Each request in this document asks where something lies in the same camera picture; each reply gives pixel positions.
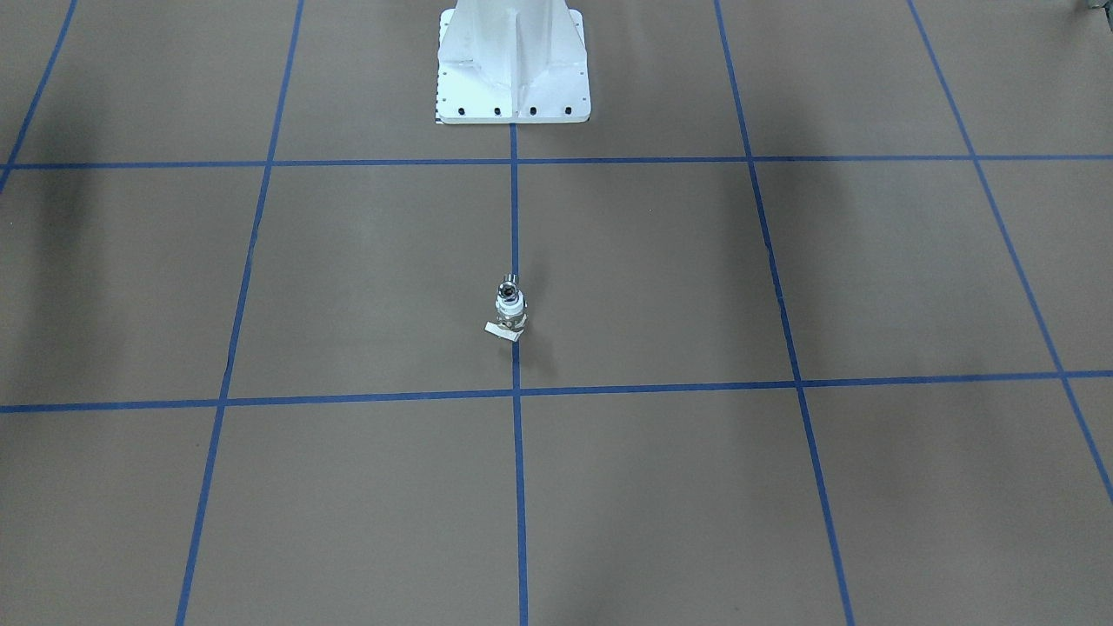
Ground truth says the brown paper table cover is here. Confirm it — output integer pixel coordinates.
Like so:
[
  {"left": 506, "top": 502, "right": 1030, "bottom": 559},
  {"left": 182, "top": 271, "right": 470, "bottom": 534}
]
[{"left": 3, "top": 1, "right": 1110, "bottom": 625}]

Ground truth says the small metal pipe fitting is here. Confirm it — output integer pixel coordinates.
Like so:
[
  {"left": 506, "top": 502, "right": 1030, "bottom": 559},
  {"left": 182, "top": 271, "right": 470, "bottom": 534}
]
[{"left": 498, "top": 273, "right": 518, "bottom": 302}]

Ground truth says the white PPR valve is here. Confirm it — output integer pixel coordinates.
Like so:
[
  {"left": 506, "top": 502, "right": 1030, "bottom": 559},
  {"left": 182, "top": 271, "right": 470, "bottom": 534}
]
[{"left": 483, "top": 290, "right": 528, "bottom": 343}]

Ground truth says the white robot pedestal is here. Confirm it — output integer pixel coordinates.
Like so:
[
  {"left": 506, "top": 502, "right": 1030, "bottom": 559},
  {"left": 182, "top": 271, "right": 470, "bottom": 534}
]
[{"left": 435, "top": 1, "right": 592, "bottom": 124}]

